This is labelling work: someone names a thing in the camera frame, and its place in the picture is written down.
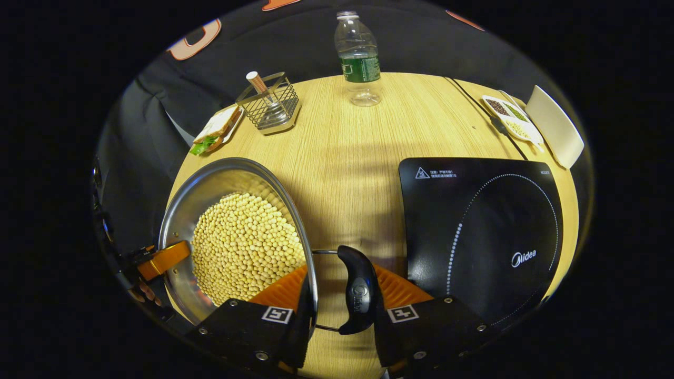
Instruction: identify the black induction cooktop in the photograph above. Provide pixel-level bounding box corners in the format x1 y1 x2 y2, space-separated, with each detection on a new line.
399 157 564 327

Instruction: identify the sandwich with green lettuce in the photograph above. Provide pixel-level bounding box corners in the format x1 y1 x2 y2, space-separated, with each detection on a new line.
190 105 244 156

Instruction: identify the clear plastic bottle green label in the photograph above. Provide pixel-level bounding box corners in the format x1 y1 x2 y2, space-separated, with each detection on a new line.
334 11 382 107

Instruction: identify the black cable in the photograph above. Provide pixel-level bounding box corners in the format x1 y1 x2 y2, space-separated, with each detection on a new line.
445 76 529 161

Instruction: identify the metal wire basket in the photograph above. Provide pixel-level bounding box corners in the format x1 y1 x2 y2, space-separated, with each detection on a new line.
235 72 302 136

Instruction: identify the tan cylindrical stick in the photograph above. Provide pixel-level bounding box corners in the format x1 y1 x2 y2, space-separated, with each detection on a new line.
246 71 274 103

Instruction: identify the white toaster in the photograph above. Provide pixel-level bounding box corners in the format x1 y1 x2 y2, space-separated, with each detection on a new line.
525 85 585 169

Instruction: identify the steel pot with black handle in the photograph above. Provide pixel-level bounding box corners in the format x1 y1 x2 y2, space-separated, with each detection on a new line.
158 157 380 336

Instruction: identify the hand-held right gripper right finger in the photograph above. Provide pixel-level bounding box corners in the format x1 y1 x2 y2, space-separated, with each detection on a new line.
371 263 488 376

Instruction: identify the white divided dish with beans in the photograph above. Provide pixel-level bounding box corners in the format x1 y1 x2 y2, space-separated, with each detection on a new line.
482 95 544 153

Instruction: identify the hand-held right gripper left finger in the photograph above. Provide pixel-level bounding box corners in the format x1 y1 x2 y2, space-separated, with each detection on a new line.
184 266 315 376

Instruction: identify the pile of yellow soybeans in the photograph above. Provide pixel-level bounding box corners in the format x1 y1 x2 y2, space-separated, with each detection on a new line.
191 192 307 307

